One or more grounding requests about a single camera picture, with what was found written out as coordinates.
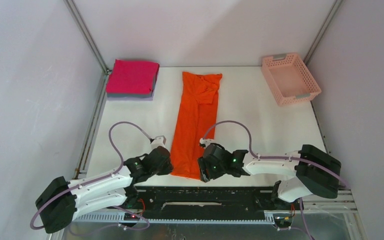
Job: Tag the aluminium corner post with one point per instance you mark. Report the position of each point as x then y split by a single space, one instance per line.
322 30
84 30

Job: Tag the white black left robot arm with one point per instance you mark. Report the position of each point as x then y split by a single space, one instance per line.
63 201

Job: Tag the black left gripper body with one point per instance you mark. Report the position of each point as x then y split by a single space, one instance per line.
164 169

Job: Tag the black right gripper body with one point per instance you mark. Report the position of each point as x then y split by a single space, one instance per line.
213 171

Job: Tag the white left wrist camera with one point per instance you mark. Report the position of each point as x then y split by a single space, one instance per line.
158 144

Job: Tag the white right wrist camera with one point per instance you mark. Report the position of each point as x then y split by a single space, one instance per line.
205 142

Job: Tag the right controller board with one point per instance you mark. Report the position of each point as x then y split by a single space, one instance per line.
283 221

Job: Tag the orange t shirt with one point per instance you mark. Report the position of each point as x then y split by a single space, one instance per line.
197 113

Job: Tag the aluminium frame rail front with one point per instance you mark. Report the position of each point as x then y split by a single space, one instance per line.
344 204

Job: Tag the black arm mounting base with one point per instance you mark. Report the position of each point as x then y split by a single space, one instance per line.
206 204

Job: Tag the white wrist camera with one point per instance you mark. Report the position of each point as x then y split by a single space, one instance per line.
158 144
205 142

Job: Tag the left controller board with leds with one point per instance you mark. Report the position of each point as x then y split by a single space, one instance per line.
130 217

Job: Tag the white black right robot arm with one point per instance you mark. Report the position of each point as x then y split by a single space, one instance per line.
310 170

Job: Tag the pink plastic basket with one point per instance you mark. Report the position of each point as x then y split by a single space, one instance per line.
289 79

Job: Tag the right aluminium corner post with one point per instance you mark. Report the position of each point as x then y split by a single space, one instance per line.
322 30

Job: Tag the folded magenta t shirt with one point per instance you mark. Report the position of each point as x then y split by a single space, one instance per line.
135 66

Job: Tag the left aluminium corner post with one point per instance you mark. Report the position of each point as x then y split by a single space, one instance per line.
84 30

